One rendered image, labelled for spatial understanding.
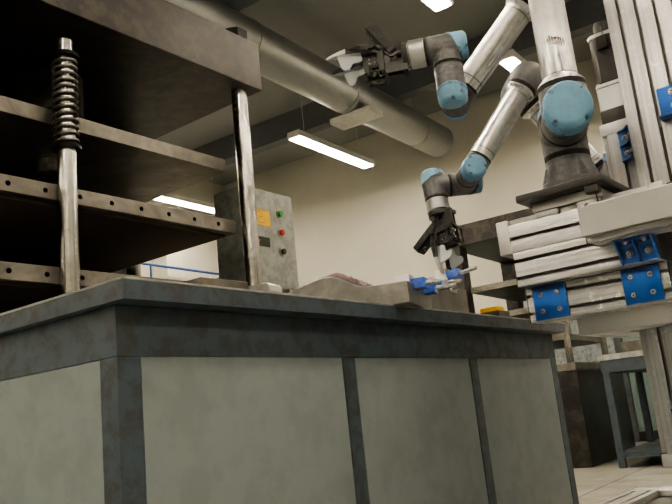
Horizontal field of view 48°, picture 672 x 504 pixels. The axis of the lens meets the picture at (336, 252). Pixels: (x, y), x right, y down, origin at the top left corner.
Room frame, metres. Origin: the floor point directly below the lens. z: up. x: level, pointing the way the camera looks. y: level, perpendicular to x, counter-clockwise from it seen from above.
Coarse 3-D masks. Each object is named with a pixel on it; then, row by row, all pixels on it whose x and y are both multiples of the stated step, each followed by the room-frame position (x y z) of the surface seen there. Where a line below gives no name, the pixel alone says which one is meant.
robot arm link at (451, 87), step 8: (440, 64) 1.79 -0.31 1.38; (448, 64) 1.78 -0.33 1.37; (456, 64) 1.78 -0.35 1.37; (440, 72) 1.79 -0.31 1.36; (448, 72) 1.78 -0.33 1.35; (456, 72) 1.78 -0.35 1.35; (440, 80) 1.79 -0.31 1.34; (448, 80) 1.78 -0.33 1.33; (456, 80) 1.78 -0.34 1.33; (464, 80) 1.80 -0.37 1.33; (440, 88) 1.80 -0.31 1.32; (448, 88) 1.78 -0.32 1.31; (456, 88) 1.78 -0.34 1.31; (464, 88) 1.79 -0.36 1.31; (440, 96) 1.80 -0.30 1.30; (448, 96) 1.78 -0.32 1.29; (456, 96) 1.78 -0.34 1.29; (464, 96) 1.79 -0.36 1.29; (440, 104) 1.82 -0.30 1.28; (448, 104) 1.81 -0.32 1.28; (456, 104) 1.82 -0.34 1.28; (464, 104) 1.83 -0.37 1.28
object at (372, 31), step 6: (372, 24) 1.84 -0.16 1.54; (366, 30) 1.85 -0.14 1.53; (372, 30) 1.84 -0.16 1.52; (378, 30) 1.84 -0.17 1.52; (372, 36) 1.84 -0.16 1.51; (378, 36) 1.84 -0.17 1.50; (384, 36) 1.83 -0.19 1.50; (378, 42) 1.84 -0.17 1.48; (384, 42) 1.83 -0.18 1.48; (390, 42) 1.83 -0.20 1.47; (384, 48) 1.83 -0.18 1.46; (390, 48) 1.83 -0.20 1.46; (396, 48) 1.83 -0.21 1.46
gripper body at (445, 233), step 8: (448, 208) 2.33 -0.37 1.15; (432, 216) 2.36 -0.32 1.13; (440, 216) 2.35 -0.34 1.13; (448, 216) 2.33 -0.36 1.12; (440, 224) 2.35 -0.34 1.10; (448, 224) 2.30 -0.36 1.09; (456, 224) 2.33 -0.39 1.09; (432, 232) 2.34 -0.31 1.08; (440, 232) 2.33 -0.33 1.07; (448, 232) 2.32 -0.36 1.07; (456, 232) 2.33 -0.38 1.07; (440, 240) 2.33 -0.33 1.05; (448, 240) 2.31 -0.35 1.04; (456, 240) 2.33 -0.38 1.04; (464, 240) 2.35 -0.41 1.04; (448, 248) 2.37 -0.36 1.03
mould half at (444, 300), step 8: (432, 296) 2.21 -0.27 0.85; (440, 296) 2.25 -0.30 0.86; (448, 296) 2.29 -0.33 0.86; (456, 296) 2.33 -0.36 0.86; (464, 296) 2.38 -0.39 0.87; (432, 304) 2.21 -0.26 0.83; (440, 304) 2.25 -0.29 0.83; (448, 304) 2.29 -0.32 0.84; (456, 304) 2.33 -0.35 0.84; (464, 304) 2.37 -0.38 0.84
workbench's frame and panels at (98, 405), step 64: (0, 320) 1.47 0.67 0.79; (64, 320) 1.37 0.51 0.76; (128, 320) 1.31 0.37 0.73; (192, 320) 1.43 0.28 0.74; (256, 320) 1.57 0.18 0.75; (320, 320) 1.74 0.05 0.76; (384, 320) 1.91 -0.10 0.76; (448, 320) 2.13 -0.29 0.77; (512, 320) 2.48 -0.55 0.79; (0, 384) 1.51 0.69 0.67; (64, 384) 1.38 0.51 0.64; (128, 384) 1.30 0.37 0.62; (192, 384) 1.42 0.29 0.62; (256, 384) 1.56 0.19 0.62; (320, 384) 1.73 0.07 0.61; (384, 384) 1.94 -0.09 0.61; (448, 384) 2.20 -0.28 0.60; (512, 384) 2.54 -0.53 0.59; (0, 448) 1.51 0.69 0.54; (64, 448) 1.38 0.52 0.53; (128, 448) 1.30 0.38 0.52; (192, 448) 1.42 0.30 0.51; (256, 448) 1.55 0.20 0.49; (320, 448) 1.71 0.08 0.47; (384, 448) 1.91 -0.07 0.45; (448, 448) 2.16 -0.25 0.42; (512, 448) 2.48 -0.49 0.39
